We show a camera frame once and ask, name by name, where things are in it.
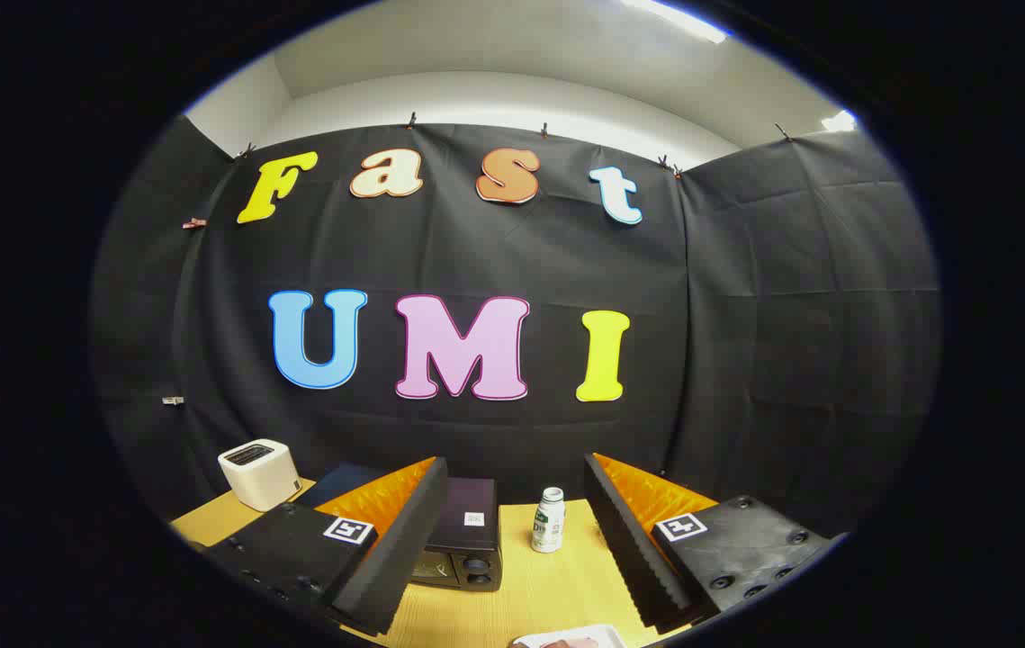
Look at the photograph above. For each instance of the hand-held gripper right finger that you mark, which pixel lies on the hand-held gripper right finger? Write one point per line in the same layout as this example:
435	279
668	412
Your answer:
629	549

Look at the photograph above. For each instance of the pink ham slice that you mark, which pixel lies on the pink ham slice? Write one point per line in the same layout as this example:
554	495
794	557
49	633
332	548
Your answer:
566	643

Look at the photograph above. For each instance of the black toaster oven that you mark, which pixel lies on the black toaster oven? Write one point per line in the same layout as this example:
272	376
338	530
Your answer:
467	540

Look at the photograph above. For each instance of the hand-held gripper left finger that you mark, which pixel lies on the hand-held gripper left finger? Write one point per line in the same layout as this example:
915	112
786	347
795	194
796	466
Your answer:
404	549

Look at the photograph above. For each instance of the white pop-up toaster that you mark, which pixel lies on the white pop-up toaster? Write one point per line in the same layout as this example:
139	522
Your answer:
258	477

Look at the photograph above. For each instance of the white square plate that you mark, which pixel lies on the white square plate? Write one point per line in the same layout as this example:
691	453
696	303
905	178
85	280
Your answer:
606	635

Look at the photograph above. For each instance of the white bottle with green label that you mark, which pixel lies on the white bottle with green label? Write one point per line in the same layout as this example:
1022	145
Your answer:
549	526

